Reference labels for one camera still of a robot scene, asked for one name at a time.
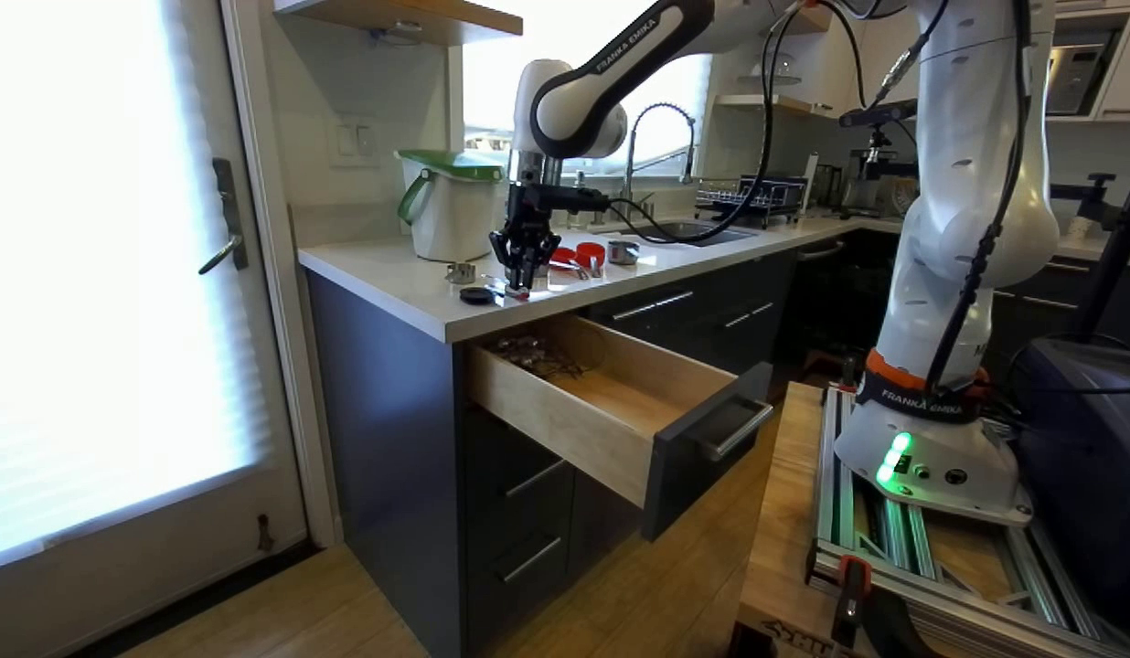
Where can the wooden wall shelf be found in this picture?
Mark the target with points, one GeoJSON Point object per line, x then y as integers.
{"type": "Point", "coordinates": [402, 14]}

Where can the dish drying rack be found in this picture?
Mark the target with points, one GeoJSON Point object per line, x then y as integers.
{"type": "Point", "coordinates": [759, 197]}

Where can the white bin with green lid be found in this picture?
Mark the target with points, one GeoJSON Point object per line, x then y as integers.
{"type": "Point", "coordinates": [447, 214]}

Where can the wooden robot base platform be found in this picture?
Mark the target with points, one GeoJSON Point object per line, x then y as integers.
{"type": "Point", "coordinates": [904, 535]}

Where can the glass door with blinds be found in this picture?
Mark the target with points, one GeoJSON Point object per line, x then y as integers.
{"type": "Point", "coordinates": [99, 244]}

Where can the large steel measuring cup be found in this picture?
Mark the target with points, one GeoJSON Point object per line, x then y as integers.
{"type": "Point", "coordinates": [623, 253]}

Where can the black box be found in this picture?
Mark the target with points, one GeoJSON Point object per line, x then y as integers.
{"type": "Point", "coordinates": [1075, 476]}

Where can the steel microwave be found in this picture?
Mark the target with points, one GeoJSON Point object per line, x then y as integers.
{"type": "Point", "coordinates": [1079, 58]}

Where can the steel utensil pile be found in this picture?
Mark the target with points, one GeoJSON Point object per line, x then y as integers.
{"type": "Point", "coordinates": [533, 351]}

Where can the small steel measuring cup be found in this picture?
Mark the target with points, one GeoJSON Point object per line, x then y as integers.
{"type": "Point", "coordinates": [463, 270]}

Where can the large red measuring cup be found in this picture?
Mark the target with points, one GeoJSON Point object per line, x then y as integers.
{"type": "Point", "coordinates": [591, 258]}

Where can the small red measuring cup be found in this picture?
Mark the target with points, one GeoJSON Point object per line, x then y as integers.
{"type": "Point", "coordinates": [562, 258]}

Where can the white wall outlet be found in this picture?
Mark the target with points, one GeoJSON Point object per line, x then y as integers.
{"type": "Point", "coordinates": [351, 144]}

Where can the curved kitchen faucet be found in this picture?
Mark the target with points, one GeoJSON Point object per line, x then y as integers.
{"type": "Point", "coordinates": [692, 129]}

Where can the open wooden drawer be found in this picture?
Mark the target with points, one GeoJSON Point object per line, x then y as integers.
{"type": "Point", "coordinates": [585, 426]}

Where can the dark counter base cabinet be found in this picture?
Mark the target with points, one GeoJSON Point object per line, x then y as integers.
{"type": "Point", "coordinates": [394, 460]}

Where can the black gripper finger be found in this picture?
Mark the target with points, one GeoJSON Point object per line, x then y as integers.
{"type": "Point", "coordinates": [509, 269]}
{"type": "Point", "coordinates": [541, 269]}

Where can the bright kitchen window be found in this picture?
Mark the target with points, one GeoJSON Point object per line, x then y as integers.
{"type": "Point", "coordinates": [492, 96]}

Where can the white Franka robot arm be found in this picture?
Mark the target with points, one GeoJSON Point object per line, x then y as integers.
{"type": "Point", "coordinates": [968, 185]}

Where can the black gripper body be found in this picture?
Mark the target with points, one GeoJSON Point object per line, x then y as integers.
{"type": "Point", "coordinates": [527, 219]}

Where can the black slanted pole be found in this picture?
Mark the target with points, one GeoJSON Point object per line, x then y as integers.
{"type": "Point", "coordinates": [1118, 248]}

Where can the small black round object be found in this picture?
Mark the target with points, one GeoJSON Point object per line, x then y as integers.
{"type": "Point", "coordinates": [478, 293]}

